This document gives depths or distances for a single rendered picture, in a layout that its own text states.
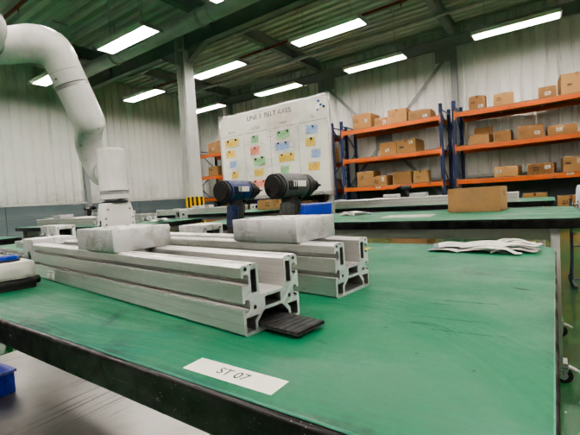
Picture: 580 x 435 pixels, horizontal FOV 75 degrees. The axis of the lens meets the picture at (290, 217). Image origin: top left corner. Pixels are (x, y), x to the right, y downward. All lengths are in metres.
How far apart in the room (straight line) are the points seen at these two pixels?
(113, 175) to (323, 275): 0.81
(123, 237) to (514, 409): 0.61
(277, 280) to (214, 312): 0.09
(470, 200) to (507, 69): 8.95
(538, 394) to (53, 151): 13.22
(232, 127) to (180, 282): 4.13
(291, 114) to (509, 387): 3.88
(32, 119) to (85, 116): 12.05
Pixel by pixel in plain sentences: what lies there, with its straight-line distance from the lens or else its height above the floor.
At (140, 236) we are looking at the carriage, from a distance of 0.74.
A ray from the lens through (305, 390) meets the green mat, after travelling 0.35.
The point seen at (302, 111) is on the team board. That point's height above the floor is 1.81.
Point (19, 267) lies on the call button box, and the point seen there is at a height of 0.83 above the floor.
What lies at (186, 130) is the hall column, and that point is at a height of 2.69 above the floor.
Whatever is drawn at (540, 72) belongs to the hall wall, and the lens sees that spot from 11.30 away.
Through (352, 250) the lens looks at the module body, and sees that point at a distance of 0.66.
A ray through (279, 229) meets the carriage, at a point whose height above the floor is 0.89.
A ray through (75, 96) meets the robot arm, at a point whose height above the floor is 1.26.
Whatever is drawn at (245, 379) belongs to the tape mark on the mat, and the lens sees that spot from 0.37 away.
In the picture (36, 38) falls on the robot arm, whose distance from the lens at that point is 1.29.
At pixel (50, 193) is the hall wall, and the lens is 13.16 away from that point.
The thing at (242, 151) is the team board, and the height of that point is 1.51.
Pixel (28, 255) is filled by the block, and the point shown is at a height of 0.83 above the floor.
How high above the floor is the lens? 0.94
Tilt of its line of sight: 3 degrees down
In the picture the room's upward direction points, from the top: 4 degrees counter-clockwise
